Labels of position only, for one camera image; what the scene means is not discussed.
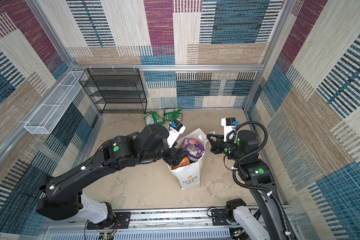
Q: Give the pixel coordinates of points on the green snack bag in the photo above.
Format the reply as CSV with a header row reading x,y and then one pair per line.
x,y
153,117
173,114

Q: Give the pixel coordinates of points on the black wire shelf rack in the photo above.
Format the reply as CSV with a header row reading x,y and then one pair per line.
x,y
114,91

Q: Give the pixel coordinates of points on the white mesh wall basket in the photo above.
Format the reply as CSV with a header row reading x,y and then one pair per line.
x,y
46,117

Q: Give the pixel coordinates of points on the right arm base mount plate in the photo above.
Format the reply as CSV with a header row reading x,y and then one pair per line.
x,y
219,216

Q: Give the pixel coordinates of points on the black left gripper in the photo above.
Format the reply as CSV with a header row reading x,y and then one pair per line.
x,y
176,156

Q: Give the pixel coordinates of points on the white paper bag with print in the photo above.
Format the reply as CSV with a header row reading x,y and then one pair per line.
x,y
190,176

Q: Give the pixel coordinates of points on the purple berries candy bag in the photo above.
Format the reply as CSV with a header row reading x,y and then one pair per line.
x,y
195,148

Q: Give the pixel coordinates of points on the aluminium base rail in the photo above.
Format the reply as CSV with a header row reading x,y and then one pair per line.
x,y
156,224

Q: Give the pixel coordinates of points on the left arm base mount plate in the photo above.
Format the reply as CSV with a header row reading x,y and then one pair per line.
x,y
121,221

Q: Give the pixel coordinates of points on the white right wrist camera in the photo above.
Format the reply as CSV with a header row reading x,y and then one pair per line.
x,y
229,125

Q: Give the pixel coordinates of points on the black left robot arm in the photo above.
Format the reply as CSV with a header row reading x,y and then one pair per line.
x,y
64,197

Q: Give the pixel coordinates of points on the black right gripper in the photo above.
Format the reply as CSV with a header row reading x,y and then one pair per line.
x,y
216,145

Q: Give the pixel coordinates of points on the orange snack bag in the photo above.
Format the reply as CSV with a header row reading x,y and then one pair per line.
x,y
183,163

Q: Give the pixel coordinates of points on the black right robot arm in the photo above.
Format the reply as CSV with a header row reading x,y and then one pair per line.
x,y
242,144

